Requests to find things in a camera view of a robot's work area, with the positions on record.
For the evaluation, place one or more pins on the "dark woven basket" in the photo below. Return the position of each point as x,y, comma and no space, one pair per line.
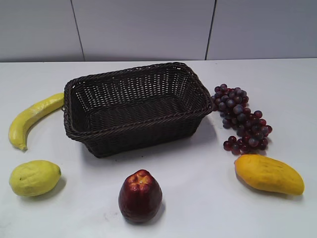
134,108

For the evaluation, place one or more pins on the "orange yellow mango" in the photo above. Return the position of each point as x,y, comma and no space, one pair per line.
267,174

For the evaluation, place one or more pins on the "yellow lemon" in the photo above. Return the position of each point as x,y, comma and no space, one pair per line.
34,178

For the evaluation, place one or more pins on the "yellow banana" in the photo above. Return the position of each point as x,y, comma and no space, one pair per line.
20,126

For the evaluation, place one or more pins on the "purple grape bunch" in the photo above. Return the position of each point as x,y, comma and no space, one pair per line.
251,128

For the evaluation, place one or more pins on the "red apple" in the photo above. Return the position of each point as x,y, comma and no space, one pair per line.
140,197

